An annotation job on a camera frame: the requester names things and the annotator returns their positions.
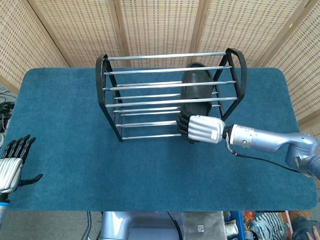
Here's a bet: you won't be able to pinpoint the white paper cup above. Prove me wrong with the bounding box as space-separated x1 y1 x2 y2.
224 222 238 237

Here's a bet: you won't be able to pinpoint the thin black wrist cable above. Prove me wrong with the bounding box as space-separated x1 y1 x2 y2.
226 132 304 174

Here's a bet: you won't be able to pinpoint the blue carpet table cover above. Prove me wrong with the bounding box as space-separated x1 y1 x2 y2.
6 66 319 212

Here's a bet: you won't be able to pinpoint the black chrome shoe rack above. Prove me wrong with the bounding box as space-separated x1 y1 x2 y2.
95 47 248 143

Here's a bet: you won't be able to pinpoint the grey robot torso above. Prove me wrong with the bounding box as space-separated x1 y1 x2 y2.
99 211 186 240

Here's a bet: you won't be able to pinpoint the blue denim garment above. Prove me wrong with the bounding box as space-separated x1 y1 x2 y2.
291 216 320 240

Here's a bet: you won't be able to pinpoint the black torso strap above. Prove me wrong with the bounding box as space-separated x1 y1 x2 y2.
166 211 183 240

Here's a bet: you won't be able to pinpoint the tangled floor cables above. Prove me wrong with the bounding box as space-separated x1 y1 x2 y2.
0 84 16 133

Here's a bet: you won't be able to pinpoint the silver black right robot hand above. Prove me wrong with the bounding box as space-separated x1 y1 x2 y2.
176 112 226 145

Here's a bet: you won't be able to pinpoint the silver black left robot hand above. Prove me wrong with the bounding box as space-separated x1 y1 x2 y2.
0 134 44 195

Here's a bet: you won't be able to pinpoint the striped plastic bag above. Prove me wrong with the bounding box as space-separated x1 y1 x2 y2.
250 212 291 240

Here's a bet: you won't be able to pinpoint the blue storage frame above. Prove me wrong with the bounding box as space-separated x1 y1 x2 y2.
223 211 245 240

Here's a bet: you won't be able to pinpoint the black hanging cable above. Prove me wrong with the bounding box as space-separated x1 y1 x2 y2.
85 211 93 240

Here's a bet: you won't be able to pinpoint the woven wicker folding screen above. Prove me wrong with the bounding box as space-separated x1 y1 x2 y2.
0 0 320 132

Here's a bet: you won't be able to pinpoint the grey pad with QR label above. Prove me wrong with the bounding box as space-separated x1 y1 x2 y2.
181 211 226 240

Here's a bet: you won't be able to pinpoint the black shoe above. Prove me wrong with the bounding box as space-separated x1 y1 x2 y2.
178 62 215 145

